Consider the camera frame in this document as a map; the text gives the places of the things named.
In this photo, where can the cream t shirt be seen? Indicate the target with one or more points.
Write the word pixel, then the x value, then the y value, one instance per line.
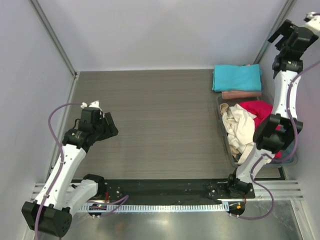
pixel 231 116

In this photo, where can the clear plastic bin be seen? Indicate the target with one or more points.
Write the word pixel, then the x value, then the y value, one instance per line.
pixel 231 102

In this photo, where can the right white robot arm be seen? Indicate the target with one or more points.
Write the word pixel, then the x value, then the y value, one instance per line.
pixel 281 127

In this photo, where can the teal grey t shirt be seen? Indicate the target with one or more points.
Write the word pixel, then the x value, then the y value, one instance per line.
pixel 284 154

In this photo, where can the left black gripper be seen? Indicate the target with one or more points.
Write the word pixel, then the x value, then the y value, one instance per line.
pixel 111 130

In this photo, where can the slotted grey cable duct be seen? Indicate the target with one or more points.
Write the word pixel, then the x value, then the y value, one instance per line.
pixel 87 208

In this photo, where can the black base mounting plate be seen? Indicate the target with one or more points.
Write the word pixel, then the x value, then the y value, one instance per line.
pixel 174 192

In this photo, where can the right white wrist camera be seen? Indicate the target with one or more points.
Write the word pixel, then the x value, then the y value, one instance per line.
pixel 312 22

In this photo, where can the right aluminium frame post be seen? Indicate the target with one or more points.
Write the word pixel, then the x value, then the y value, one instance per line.
pixel 280 18

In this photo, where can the left aluminium frame post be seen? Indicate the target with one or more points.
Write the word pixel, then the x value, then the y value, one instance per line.
pixel 52 35

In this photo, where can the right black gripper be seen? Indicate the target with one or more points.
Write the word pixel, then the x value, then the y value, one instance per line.
pixel 285 29

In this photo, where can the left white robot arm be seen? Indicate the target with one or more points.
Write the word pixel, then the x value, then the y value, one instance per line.
pixel 52 210

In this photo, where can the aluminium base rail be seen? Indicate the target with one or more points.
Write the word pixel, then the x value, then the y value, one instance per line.
pixel 265 190

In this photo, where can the turquoise t shirt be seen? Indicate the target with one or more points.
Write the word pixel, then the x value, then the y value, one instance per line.
pixel 227 77

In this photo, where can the folded pink t shirt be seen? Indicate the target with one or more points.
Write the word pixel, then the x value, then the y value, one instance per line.
pixel 241 94

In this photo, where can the aluminium frame post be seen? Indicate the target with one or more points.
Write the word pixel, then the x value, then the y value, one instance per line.
pixel 280 18
pixel 52 35

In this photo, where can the red t shirt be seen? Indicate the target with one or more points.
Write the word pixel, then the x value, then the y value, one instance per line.
pixel 255 112

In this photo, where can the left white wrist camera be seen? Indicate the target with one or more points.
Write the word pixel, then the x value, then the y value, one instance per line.
pixel 95 104

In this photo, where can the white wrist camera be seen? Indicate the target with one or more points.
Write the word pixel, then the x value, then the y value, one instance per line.
pixel 95 104
pixel 312 22

